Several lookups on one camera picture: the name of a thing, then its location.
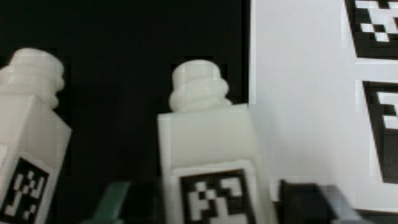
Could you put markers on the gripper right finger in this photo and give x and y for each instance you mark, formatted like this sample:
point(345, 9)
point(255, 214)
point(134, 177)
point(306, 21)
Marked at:
point(315, 205)

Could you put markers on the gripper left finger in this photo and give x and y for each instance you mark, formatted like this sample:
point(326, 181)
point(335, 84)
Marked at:
point(111, 205)

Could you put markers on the white table leg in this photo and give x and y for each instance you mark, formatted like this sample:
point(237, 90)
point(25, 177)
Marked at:
point(214, 172)
point(34, 136)

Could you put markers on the white marker sheet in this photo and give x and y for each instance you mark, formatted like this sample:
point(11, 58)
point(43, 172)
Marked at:
point(324, 95)

